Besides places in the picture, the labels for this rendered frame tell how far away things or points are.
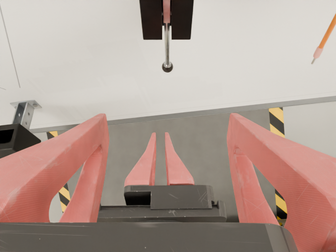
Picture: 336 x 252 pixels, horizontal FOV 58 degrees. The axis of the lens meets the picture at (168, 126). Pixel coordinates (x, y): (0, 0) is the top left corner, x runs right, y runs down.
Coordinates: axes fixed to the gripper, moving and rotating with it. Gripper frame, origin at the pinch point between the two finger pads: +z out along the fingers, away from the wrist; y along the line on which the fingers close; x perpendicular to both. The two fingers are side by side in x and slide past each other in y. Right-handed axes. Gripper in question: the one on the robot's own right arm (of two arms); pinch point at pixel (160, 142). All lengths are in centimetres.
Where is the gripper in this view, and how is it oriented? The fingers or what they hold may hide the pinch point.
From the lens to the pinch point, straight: 30.7
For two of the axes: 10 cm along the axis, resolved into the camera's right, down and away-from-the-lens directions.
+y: -10.0, 0.1, -0.1
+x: 0.0, 6.3, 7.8
